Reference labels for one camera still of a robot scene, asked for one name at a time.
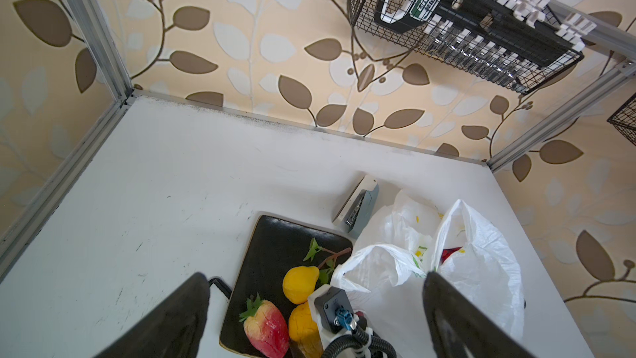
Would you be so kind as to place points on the side wire basket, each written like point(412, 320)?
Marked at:
point(624, 119)

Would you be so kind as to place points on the small grey white box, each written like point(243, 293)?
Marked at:
point(358, 208)

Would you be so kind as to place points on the black socket tool set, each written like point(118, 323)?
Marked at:
point(459, 32)

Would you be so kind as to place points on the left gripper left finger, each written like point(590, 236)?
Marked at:
point(173, 329)

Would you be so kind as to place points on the yellow fake lemon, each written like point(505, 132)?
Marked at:
point(299, 283)

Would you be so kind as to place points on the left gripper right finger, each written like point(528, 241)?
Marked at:
point(458, 328)

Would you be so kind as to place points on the white plastic bag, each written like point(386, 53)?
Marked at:
point(384, 276)

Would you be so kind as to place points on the black square plate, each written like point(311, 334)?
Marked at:
point(276, 246)

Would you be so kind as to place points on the red fake strawberry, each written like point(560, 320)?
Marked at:
point(265, 327)
point(447, 253)

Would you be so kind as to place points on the rear wire basket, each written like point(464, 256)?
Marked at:
point(523, 81)

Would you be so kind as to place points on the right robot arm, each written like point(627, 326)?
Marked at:
point(342, 331)

